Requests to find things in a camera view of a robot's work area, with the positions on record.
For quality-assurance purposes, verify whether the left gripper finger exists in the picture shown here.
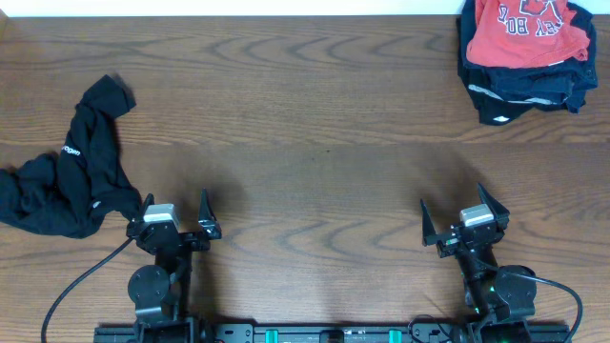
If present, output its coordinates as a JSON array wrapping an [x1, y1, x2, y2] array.
[[134, 193, 154, 223], [198, 189, 217, 224]]

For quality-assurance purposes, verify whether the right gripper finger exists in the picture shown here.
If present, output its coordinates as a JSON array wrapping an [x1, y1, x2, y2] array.
[[420, 199, 437, 247], [477, 183, 509, 224]]

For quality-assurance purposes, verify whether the black t-shirt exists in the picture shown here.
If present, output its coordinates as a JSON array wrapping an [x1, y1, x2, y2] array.
[[1, 75, 141, 239]]

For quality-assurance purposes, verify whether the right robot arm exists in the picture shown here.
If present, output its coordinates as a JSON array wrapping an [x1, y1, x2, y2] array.
[[420, 184, 537, 342]]

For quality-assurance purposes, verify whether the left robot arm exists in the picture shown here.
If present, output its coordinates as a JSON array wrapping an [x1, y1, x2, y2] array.
[[127, 190, 222, 342]]

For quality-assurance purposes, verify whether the navy folded clothes stack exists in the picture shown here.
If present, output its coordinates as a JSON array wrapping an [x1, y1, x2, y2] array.
[[457, 0, 599, 126]]

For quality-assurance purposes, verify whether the red printed t-shirt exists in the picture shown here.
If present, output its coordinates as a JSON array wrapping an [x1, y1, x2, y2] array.
[[466, 0, 592, 69]]

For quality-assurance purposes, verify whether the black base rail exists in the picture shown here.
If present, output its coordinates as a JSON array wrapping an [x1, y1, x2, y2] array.
[[92, 322, 571, 343]]

